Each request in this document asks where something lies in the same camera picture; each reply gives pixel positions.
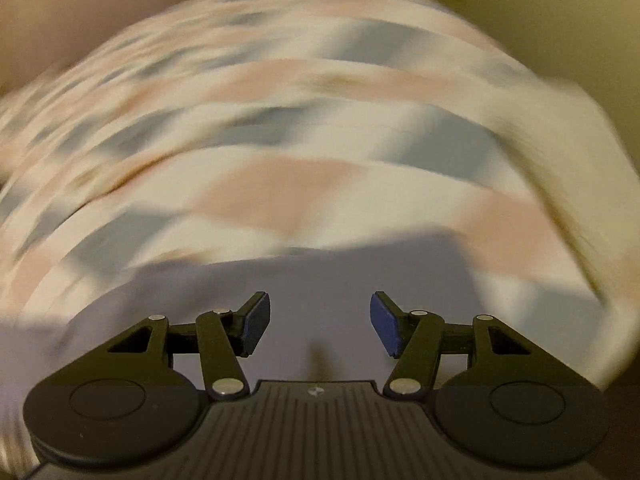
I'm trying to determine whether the grey-purple garment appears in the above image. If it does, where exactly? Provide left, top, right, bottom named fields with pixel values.
left=0, top=228, right=507, bottom=466

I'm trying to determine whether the checkered patchwork quilt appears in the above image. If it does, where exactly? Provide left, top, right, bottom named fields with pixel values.
left=1, top=0, right=639, bottom=386

